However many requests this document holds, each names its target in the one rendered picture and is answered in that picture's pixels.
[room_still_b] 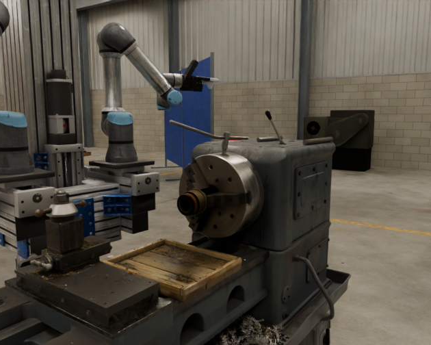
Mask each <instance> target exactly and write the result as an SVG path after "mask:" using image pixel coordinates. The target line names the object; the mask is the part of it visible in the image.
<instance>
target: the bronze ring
mask: <svg viewBox="0 0 431 345"><path fill-rule="evenodd" d="M205 195H206V194H205V193H204V192H202V191H201V190H199V189H197V188H193V189H191V190H189V191H188V192H185V193H184V194H182V195H181V196H180V197H179V198H178V200H177V207H178V209H179V211H180V212H181V213H182V214H183V215H184V216H191V215H192V216H193V215H196V214H201V213H203V212H204V211H205V210H206V208H207V199H206V196H205Z"/></svg>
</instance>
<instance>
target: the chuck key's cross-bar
mask: <svg viewBox="0 0 431 345"><path fill-rule="evenodd" d="M169 123H170V124H173V125H176V126H179V127H182V128H185V129H188V130H190V131H194V132H196V133H200V134H202V135H204V136H208V137H210V138H214V139H225V137H224V136H215V135H213V134H210V133H207V132H204V131H201V130H199V129H195V128H193V127H190V126H187V125H184V124H181V123H178V122H176V121H173V120H170V121H169ZM229 140H248V137H247V136H229Z"/></svg>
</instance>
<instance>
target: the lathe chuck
mask: <svg viewBox="0 0 431 345"><path fill-rule="evenodd" d="M220 154H222V153H213V154H208V155H201V156H199V157H196V158H195V160H196V162H197V164H198V165H199V167H200V169H201V171H202V173H203V175H204V176H205V179H206V180H207V183H208V184H209V185H213V186H212V187H211V188H209V189H208V190H206V191H204V193H205V194H206V195H208V194H213V193H215V188H217V189H218V190H219V192H231V193H248V192H249V195H250V202H249V204H241V205H237V206H229V205H225V206H222V207H220V206H216V208H214V209H210V211H209V214H208V217H207V219H206V221H205V224H204V226H203V229H202V231H201V234H202V235H204V236H207V237H208V238H214V239H220V238H226V237H228V236H230V235H233V234H234V233H237V232H239V231H241V230H243V229H245V228H246V227H247V226H248V225H250V223H251V222H252V221H253V220H254V218H255V216H256V215H257V211H258V208H259V199H260V196H259V186H258V183H257V180H256V178H255V175H254V173H253V172H252V170H251V169H250V167H249V166H248V165H247V164H246V163H245V162H244V161H243V160H242V159H240V158H238V157H237V156H235V155H232V154H230V153H226V155H228V156H223V155H220ZM187 179H188V176H187V175H186V173H185V171H183V174H182V175H181V180H180V183H179V196H181V195H182V194H184V193H185V192H187V190H186V188H187V187H188V184H187V182H186V180H187ZM246 223H247V225H246V226H245V227H244V228H242V227H243V226H244V225H245V224H246ZM241 228H242V229H241Z"/></svg>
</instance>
